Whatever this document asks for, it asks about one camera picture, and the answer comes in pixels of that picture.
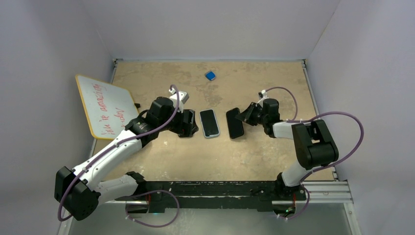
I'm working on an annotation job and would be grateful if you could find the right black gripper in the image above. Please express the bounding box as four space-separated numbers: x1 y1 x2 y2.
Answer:
235 102 267 126

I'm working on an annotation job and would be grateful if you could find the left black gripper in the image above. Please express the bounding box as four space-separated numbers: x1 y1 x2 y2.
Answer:
158 105 197 137

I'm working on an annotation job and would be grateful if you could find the black phone with camera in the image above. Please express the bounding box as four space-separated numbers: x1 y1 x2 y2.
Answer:
178 109 199 138

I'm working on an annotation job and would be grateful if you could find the black phone case edge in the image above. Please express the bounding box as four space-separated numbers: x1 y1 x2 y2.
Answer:
225 107 245 140

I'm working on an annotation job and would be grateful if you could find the light blue phone case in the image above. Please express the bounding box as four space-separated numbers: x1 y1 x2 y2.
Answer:
198 109 221 140

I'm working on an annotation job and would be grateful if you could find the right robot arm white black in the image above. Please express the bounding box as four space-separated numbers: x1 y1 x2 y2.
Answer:
235 98 339 199

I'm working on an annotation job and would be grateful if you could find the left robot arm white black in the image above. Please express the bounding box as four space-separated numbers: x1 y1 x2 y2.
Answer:
54 92 198 222

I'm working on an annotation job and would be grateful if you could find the blue eraser block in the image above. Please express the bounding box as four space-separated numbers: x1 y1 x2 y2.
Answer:
205 71 216 81

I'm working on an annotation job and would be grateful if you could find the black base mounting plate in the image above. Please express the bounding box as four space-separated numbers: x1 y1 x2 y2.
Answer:
116 181 306 213

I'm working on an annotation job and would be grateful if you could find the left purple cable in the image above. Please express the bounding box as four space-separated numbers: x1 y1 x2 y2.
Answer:
57 84 181 228

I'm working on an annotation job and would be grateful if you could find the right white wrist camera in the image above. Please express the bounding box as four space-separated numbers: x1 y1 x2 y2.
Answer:
257 90 269 107

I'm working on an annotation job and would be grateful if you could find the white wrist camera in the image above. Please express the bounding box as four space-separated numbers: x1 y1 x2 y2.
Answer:
257 90 269 107
169 91 189 106

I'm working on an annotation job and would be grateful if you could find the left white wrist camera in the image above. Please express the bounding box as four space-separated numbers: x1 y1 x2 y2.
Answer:
169 91 189 106

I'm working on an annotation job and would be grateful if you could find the white whiteboard yellow frame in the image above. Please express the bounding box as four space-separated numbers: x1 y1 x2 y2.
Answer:
75 74 138 140

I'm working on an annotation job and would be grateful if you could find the aluminium frame rail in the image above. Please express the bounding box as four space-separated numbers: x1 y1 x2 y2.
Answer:
59 181 360 235

